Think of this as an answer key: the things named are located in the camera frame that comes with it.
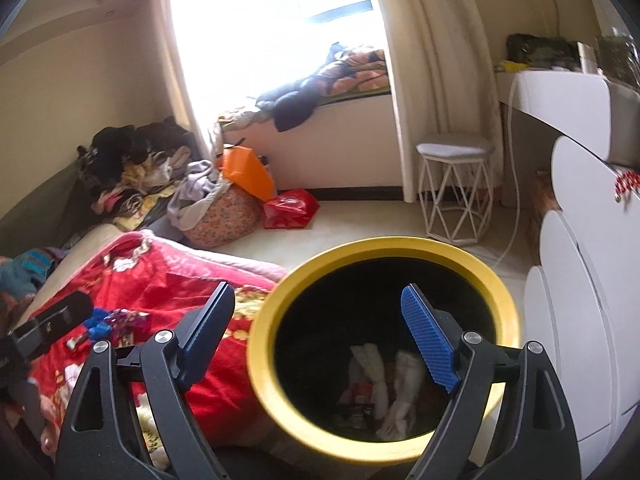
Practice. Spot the dark jackets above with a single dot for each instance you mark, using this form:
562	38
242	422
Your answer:
292	107

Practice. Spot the floral fabric bag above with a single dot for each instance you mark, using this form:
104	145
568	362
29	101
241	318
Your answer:
225	217

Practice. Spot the large white foam net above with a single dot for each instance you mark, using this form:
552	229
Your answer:
372	367

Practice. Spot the cream curtain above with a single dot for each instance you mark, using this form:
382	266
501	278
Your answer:
440	60
185	100

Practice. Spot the white scalloped cabinet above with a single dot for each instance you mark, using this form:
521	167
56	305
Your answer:
585	285

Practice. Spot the yellow item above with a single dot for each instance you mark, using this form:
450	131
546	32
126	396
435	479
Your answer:
512	66

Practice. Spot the blue plastic scrap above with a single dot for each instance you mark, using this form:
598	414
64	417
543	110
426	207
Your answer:
102	330

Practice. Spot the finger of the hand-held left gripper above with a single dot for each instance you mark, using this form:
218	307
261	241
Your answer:
55	317

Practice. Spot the red floral blanket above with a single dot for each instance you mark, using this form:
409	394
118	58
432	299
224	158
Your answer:
165	280

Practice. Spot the grey bed headboard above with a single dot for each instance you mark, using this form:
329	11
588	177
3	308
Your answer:
40	195

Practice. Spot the blue patterned cloth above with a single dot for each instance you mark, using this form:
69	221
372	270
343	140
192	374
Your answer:
30	270

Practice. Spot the white window seat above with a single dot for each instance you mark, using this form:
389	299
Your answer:
350	145

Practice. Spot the white box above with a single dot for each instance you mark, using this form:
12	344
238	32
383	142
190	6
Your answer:
587	60

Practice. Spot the purple snack wrapper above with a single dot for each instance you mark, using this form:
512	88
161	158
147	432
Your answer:
122	317

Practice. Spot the white desk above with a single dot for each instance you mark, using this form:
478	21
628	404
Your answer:
560	100

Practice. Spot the grey white garment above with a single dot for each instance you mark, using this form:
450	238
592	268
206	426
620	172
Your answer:
192	190

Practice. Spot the orange bag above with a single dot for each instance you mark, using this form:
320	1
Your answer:
247	172

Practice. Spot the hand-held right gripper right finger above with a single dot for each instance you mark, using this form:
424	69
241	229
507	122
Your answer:
430	340

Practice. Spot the dark green bag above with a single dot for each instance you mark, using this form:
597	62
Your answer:
540	50

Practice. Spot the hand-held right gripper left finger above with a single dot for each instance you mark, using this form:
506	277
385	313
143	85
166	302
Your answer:
205	340

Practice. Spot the pile of clothes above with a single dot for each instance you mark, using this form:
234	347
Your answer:
125	150

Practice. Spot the red bead ornament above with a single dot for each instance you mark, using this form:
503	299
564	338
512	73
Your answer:
626	183

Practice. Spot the beige bed sheet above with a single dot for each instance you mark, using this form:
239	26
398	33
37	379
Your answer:
92	237

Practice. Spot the orange patterned quilt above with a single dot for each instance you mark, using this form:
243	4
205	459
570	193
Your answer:
360	67

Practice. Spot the window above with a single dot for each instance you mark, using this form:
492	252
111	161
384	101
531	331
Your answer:
275	25

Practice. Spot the yellow rimmed black trash bin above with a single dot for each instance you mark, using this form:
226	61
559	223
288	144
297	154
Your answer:
262	350

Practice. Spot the red printed shopping bag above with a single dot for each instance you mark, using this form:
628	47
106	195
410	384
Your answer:
290	207

